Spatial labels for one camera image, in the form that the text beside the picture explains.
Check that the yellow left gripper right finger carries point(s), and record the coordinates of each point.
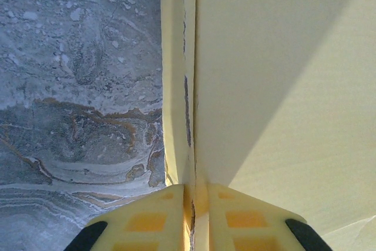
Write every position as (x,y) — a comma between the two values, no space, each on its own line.
(246,221)

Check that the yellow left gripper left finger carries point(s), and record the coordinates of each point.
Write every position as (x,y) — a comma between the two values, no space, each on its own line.
(147,221)

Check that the yellow and white paper box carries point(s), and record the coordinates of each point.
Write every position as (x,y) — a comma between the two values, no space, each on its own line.
(264,57)

